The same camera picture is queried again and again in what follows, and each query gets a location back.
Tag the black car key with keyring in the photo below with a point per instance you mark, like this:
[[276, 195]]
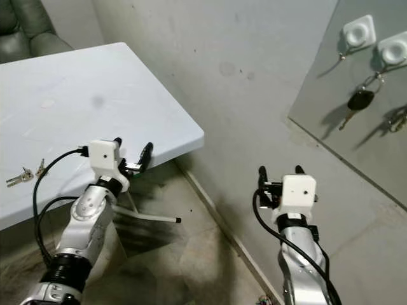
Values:
[[360, 100]]

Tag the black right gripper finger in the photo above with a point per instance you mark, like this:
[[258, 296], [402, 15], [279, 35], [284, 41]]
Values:
[[262, 178], [299, 171]]

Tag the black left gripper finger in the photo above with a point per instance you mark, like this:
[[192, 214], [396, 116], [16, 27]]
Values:
[[117, 140], [147, 154]]

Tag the silver key bunch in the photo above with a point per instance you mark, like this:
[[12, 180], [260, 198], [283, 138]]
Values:
[[20, 178]]

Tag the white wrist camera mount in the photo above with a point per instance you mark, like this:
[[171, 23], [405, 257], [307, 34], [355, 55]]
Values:
[[299, 190], [102, 155]]

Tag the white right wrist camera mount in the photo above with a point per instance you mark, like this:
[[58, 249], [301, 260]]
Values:
[[299, 190]]

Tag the white square adhesive hook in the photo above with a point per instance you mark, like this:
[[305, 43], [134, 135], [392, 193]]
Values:
[[359, 32], [393, 51]]

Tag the green leather sofa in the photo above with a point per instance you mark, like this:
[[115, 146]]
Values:
[[18, 47]]

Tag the white folding table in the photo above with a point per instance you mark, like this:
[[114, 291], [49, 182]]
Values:
[[89, 82]]

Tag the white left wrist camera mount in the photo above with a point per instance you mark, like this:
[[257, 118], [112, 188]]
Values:
[[102, 155]]

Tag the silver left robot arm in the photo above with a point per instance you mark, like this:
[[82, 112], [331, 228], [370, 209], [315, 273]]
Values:
[[89, 219]]

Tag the white table leg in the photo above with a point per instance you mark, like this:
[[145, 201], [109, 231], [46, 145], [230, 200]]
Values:
[[159, 218]]

